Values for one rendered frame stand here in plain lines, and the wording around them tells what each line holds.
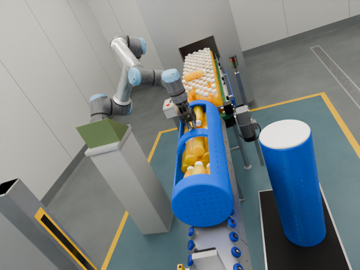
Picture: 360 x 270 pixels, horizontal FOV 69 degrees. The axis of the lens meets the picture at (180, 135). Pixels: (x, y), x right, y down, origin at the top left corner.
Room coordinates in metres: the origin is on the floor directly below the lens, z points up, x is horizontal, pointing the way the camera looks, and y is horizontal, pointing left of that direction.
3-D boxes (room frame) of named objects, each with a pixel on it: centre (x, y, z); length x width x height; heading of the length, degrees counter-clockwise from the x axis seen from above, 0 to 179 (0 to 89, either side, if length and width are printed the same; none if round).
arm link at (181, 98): (1.33, -0.08, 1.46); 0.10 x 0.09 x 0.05; 75
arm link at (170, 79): (1.34, -0.08, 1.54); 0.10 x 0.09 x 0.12; 17
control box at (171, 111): (2.24, -0.03, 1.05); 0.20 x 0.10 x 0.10; 165
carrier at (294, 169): (1.22, -0.55, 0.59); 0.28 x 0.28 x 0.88
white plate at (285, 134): (1.22, -0.55, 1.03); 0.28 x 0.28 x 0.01
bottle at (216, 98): (2.04, -0.41, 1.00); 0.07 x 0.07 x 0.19
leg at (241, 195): (1.88, -0.30, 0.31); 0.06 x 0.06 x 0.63; 75
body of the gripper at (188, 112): (1.33, -0.08, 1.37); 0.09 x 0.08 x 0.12; 165
